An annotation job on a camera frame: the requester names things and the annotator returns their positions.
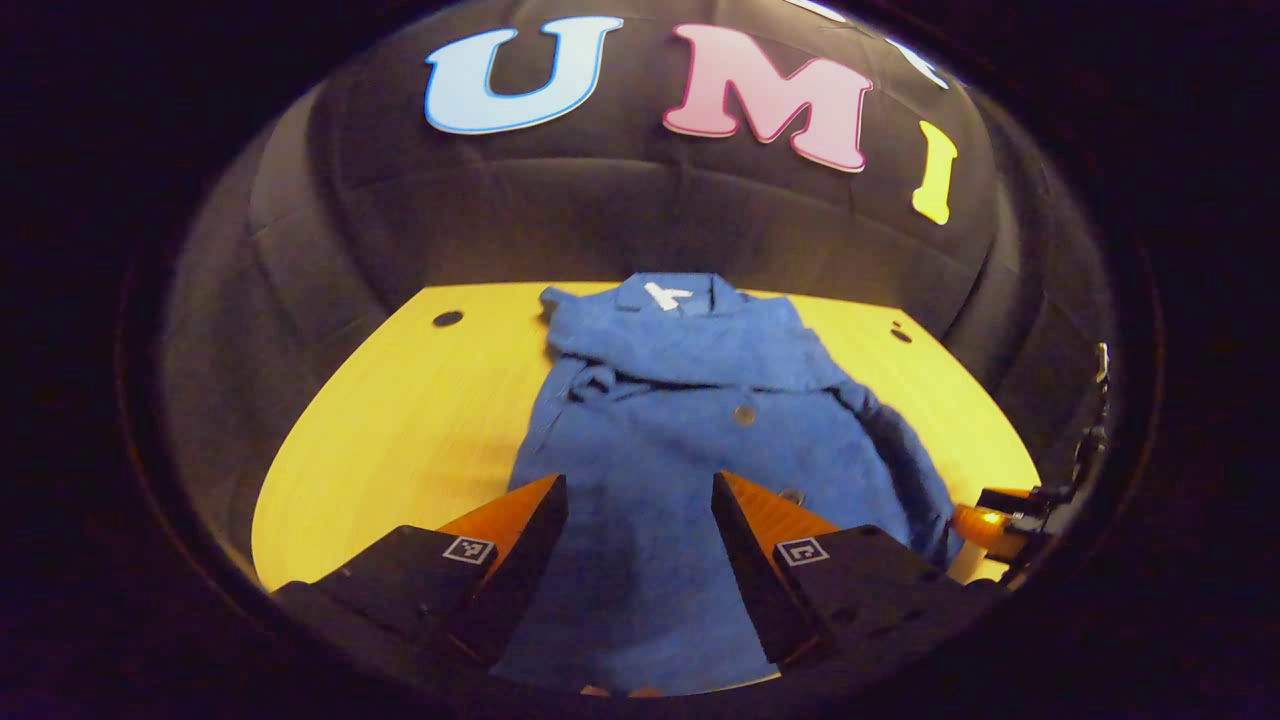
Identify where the blue corduroy jacket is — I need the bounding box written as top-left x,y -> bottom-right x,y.
490,272 -> 963,698

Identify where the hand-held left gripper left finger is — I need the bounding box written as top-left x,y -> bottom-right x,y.
270,473 -> 569,669

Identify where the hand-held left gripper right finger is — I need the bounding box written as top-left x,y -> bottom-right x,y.
712,472 -> 1001,666

